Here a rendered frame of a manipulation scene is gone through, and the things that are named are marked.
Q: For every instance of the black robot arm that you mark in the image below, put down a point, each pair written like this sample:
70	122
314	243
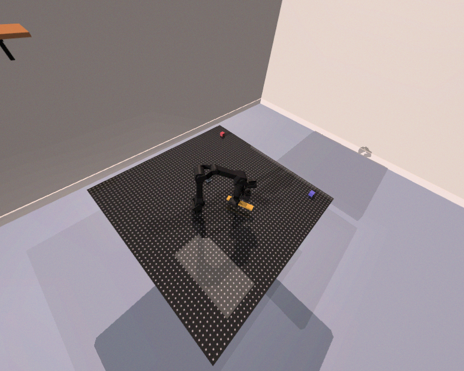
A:
239	181

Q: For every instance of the orange bar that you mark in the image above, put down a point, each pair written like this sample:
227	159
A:
243	204

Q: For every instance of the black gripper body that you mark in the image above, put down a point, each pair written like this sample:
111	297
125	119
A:
234	201

